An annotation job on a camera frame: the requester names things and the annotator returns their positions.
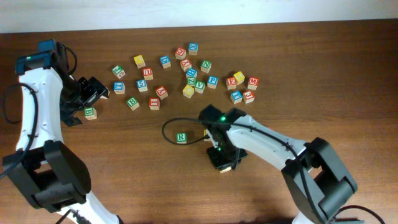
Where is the green J block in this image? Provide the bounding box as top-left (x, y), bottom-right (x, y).
top-left (111, 65), bottom-right (126, 79)

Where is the blue E block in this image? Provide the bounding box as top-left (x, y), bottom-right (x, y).
top-left (230, 91), bottom-right (243, 104)

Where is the green V block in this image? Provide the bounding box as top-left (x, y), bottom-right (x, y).
top-left (194, 81), bottom-right (206, 94)

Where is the blue 5 block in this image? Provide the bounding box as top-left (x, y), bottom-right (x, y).
top-left (136, 80), bottom-right (148, 92)

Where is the red C block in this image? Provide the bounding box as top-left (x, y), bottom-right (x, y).
top-left (175, 47), bottom-right (187, 60)

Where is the green b block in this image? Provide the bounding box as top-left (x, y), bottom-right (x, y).
top-left (126, 97), bottom-right (139, 111)
top-left (84, 107), bottom-right (97, 120)

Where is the red U block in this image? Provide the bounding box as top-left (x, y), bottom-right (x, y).
top-left (142, 67), bottom-right (154, 80)

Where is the blue P block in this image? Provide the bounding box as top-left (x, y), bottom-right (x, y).
top-left (207, 76), bottom-right (218, 89)

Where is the red M block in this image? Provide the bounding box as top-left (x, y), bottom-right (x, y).
top-left (248, 77), bottom-right (259, 90)

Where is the yellow block centre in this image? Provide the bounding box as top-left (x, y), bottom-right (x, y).
top-left (182, 85), bottom-right (195, 98)

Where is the red Y block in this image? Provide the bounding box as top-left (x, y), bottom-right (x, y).
top-left (180, 58), bottom-right (192, 72)

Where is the blue D block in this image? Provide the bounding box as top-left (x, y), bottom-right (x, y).
top-left (160, 55), bottom-right (171, 68)

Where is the blue block centre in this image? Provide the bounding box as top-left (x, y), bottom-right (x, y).
top-left (186, 68), bottom-right (198, 78)

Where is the red 3 block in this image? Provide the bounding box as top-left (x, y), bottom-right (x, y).
top-left (243, 91), bottom-right (255, 103)

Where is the red E block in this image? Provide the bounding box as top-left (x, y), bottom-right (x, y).
top-left (226, 77), bottom-right (237, 90)

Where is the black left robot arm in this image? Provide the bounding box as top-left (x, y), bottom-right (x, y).
top-left (1, 39), bottom-right (122, 223)

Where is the yellow block right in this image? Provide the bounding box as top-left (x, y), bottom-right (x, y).
top-left (233, 71), bottom-right (245, 85)

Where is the blue X block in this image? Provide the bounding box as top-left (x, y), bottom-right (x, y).
top-left (188, 42), bottom-right (198, 55)

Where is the red I block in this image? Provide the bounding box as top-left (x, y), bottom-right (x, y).
top-left (149, 98), bottom-right (160, 110)

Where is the green N block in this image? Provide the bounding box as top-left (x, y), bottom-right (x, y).
top-left (200, 60), bottom-right (211, 73)

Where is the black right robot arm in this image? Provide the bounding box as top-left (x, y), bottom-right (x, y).
top-left (198, 105), bottom-right (358, 223)

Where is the green Z block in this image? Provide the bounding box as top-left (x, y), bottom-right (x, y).
top-left (187, 77), bottom-right (197, 86)

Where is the green R block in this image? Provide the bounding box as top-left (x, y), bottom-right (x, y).
top-left (176, 133), bottom-right (187, 144)

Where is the yellow block far left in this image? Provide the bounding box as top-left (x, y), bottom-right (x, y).
top-left (133, 55), bottom-right (146, 68)

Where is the green B block left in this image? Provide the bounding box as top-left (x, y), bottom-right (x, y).
top-left (84, 107), bottom-right (97, 120)

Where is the green B block centre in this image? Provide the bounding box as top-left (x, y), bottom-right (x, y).
top-left (126, 97), bottom-right (139, 111)

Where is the yellow S block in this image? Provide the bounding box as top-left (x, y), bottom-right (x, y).
top-left (219, 167), bottom-right (231, 174)
top-left (204, 129), bottom-right (211, 141)

